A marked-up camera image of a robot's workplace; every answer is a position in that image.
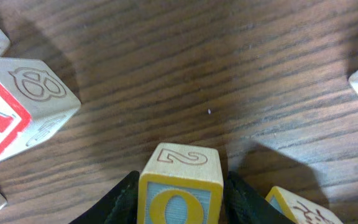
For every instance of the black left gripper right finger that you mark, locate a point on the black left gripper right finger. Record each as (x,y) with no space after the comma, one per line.
(243,204)

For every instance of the red A block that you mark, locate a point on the red A block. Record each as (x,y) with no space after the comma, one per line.
(34,104)

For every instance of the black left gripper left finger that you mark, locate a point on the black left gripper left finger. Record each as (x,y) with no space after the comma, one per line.
(118,206)

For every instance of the yellow block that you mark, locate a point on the yellow block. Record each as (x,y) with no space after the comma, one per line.
(299,209)
(181,184)

